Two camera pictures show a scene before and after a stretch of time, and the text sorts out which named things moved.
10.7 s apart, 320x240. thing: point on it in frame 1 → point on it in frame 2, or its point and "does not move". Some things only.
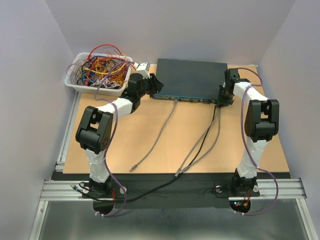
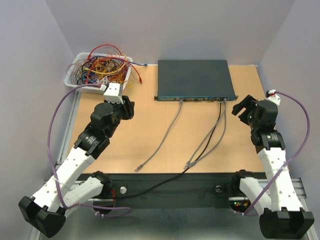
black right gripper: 221,102 → 248,102
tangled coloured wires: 104,67 does not move
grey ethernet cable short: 197,142 → 187,165
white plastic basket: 100,74 does not move
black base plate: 160,190 does not move
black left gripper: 156,85 → 128,108
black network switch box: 192,81 does not move
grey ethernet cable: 137,164 → 139,167
